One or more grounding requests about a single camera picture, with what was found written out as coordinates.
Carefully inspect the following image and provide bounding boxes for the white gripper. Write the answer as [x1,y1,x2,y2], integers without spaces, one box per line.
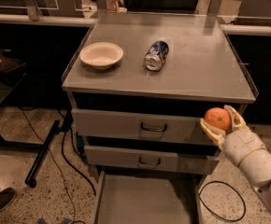
[200,105,265,166]

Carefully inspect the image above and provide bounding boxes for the orange fruit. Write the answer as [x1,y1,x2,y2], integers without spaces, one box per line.
[204,107,231,131]

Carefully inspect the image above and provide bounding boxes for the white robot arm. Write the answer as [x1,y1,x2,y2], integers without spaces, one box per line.
[200,105,271,215]

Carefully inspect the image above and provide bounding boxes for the grey middle drawer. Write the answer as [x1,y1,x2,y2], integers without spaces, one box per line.
[84,146,219,175]

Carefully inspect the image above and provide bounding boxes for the grey drawer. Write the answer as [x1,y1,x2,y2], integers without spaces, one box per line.
[72,108,212,145]
[84,146,219,175]
[91,171,203,224]

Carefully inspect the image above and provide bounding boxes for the grey metal drawer cabinet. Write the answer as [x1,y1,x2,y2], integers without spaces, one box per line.
[63,13,256,224]

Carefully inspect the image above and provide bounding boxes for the grey top drawer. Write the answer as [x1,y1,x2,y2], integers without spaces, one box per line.
[72,108,212,145]

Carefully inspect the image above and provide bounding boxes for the grey bottom drawer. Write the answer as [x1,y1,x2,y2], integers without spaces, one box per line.
[91,171,203,224]

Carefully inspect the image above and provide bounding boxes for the blue silver soda can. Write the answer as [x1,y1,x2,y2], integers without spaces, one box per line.
[143,40,169,72]

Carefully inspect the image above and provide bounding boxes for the white paper bowl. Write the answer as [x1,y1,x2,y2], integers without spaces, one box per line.
[79,42,123,70]

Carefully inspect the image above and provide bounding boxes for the black stand leg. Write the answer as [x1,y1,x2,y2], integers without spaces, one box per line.
[24,120,59,189]

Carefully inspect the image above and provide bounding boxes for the black box with label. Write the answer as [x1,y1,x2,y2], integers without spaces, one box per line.
[0,49,26,79]

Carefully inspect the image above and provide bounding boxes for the black side table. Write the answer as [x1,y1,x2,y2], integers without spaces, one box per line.
[0,49,45,151]

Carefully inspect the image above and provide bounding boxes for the black looped floor cable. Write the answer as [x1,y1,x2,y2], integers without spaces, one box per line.
[198,180,247,222]

